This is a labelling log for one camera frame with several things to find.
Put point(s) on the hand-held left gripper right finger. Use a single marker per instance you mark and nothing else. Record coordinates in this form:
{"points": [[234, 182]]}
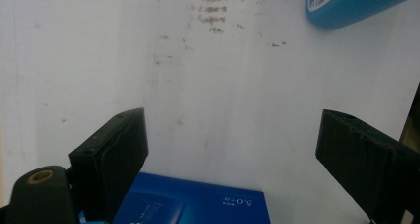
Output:
{"points": [[369, 161]]}

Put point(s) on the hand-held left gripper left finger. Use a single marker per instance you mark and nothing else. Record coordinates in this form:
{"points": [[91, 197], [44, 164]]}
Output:
{"points": [[109, 158]]}

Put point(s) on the blue cardboard box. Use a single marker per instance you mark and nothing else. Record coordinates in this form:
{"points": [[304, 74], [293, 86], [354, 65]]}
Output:
{"points": [[204, 201]]}

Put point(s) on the blue plastic bottle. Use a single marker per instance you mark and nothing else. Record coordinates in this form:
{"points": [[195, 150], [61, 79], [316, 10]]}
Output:
{"points": [[356, 6]]}

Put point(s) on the white board sheet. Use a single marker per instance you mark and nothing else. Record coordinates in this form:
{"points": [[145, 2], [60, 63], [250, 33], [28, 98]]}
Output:
{"points": [[231, 101]]}

